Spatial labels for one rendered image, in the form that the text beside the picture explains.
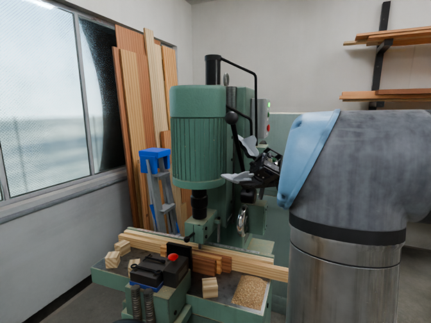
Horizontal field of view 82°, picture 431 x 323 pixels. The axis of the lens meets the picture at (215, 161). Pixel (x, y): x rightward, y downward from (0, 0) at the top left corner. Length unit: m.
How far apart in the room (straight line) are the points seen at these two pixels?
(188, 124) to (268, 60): 2.48
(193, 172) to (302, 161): 0.52
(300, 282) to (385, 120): 0.18
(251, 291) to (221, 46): 2.93
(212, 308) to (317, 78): 2.61
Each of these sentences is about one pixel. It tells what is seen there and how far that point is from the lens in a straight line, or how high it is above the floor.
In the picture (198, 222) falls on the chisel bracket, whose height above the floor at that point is 1.07.
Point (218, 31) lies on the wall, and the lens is 3.41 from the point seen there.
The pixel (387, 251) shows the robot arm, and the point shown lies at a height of 1.31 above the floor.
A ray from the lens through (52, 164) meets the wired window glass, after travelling 2.10.
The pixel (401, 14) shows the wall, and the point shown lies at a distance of 3.17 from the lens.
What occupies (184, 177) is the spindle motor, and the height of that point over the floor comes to 1.24.
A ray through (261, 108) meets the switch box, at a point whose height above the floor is 1.44.
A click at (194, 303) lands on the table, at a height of 0.88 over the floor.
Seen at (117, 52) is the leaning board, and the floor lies 1.88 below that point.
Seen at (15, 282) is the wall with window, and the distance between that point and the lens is 2.10.
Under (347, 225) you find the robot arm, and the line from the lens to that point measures 0.27.
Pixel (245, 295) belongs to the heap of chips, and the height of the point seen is 0.92.
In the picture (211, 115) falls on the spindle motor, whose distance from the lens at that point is 0.72.
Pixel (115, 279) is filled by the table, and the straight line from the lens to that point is 0.97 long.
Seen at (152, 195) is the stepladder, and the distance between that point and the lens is 1.73.
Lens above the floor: 1.44
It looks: 12 degrees down
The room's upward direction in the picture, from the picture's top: straight up
